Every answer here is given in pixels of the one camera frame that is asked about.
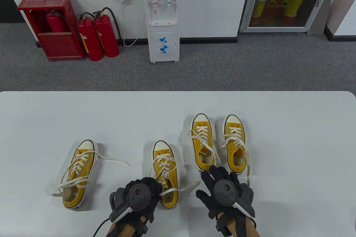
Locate person's right hand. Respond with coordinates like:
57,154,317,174
196,165,240,220

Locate person's left hand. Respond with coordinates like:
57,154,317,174
111,177,163,223

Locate person's right forearm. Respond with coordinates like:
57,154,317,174
218,212,260,237

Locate black hand controller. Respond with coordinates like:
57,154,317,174
109,184,153,222
213,179,256,219

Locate white water dispenser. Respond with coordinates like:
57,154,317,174
141,0,181,64

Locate red fire extinguisher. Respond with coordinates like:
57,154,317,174
46,10,68,33
93,7,122,58
76,13,104,62

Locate red extinguisher cabinet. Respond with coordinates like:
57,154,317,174
17,0,85,62

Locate glass fire hydrant cabinet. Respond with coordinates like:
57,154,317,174
239,0,338,33

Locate white power cable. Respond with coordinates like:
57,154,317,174
119,1,146,48

